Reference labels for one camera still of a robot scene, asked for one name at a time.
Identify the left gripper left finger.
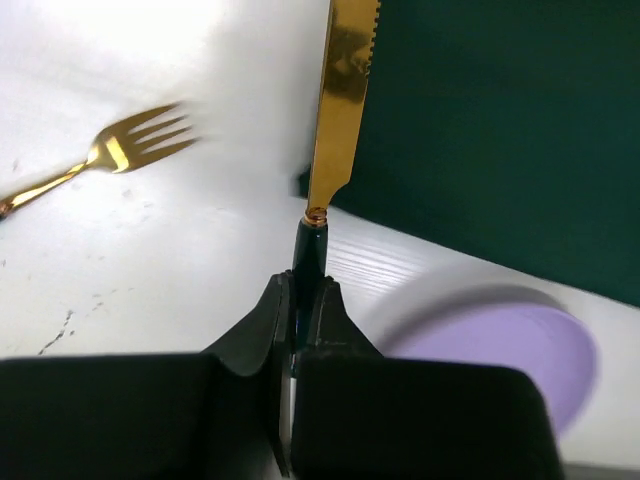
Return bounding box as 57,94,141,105
1,272,295,479

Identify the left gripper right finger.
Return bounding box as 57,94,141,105
292,278,564,479

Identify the lilac plastic plate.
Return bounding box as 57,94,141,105
381,301,599,436

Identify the dark green cloth napkin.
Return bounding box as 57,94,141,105
297,0,640,309

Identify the gold knife green handle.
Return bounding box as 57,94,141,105
289,0,382,351

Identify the gold fork green handle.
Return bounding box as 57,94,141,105
1,102,199,219

